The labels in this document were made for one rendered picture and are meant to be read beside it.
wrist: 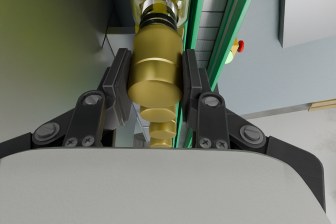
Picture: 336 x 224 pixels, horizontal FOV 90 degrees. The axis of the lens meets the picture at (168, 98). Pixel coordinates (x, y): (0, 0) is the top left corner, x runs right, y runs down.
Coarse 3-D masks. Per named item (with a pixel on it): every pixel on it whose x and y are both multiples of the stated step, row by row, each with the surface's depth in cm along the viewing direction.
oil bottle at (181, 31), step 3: (135, 24) 19; (135, 27) 18; (138, 27) 18; (183, 27) 18; (135, 30) 18; (177, 30) 18; (180, 30) 18; (183, 30) 18; (135, 33) 18; (180, 33) 18; (183, 33) 18; (180, 36) 18; (183, 36) 18; (183, 39) 18; (183, 42) 19; (183, 45) 20
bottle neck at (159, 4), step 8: (152, 0) 13; (160, 0) 13; (168, 0) 13; (144, 8) 13; (152, 8) 12; (160, 8) 12; (168, 8) 13; (144, 16) 12; (152, 16) 12; (160, 16) 12; (168, 16) 12; (144, 24) 12; (168, 24) 12
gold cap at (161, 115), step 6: (144, 108) 15; (150, 108) 14; (156, 108) 14; (162, 108) 14; (168, 108) 15; (174, 108) 15; (144, 114) 15; (150, 114) 15; (156, 114) 15; (162, 114) 15; (168, 114) 15; (174, 114) 15; (150, 120) 17; (156, 120) 17; (162, 120) 17; (168, 120) 17
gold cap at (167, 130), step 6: (174, 120) 21; (150, 126) 20; (156, 126) 20; (162, 126) 19; (168, 126) 20; (174, 126) 20; (150, 132) 20; (156, 132) 20; (162, 132) 20; (168, 132) 20; (174, 132) 20; (162, 138) 22
